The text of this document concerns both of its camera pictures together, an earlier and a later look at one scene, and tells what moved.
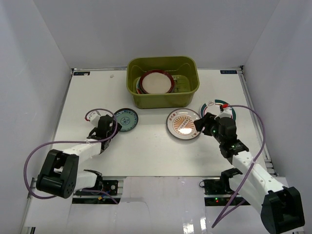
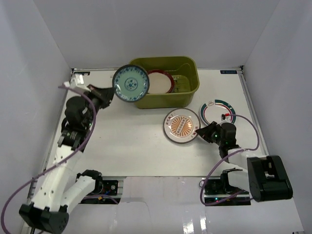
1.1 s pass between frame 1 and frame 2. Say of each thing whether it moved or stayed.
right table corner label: stayed
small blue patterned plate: moved
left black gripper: moved
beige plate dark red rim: stayed
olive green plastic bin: stayed
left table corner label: stayed
